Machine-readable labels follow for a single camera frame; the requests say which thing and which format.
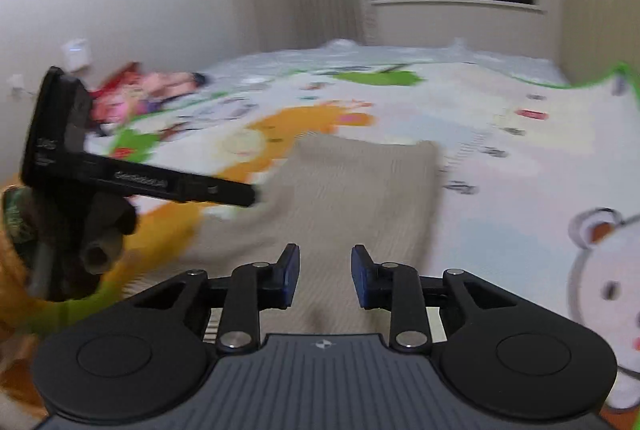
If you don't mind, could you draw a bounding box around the white lace bed cover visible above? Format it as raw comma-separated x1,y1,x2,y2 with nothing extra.
200,38,568,87

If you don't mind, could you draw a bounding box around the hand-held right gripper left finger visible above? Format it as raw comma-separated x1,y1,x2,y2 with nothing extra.
134,243,301,354

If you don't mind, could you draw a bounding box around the person's left hand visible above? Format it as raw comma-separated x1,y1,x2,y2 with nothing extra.
74,193,139,276

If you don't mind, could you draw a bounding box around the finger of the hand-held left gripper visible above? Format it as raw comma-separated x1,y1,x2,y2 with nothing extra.
175,174,258,208

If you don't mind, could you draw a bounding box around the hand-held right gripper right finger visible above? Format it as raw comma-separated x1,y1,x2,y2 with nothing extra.
351,244,522,354

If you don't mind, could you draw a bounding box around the cartoon animal play mat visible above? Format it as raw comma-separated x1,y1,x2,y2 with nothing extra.
0,60,640,430

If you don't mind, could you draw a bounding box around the pink printed cloth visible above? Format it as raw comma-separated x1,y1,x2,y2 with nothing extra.
90,62,209,137

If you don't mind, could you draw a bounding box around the person's left forearm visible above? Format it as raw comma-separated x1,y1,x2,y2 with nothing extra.
0,184,46,336

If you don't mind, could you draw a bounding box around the white wall socket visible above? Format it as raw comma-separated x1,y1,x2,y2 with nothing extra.
7,74,32,101
61,38,92,72

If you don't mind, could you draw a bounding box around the beige striped sweater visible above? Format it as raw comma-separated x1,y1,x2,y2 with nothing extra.
192,133,444,341

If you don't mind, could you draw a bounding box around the beige padded headboard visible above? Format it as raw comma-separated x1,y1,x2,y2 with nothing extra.
560,0,640,87

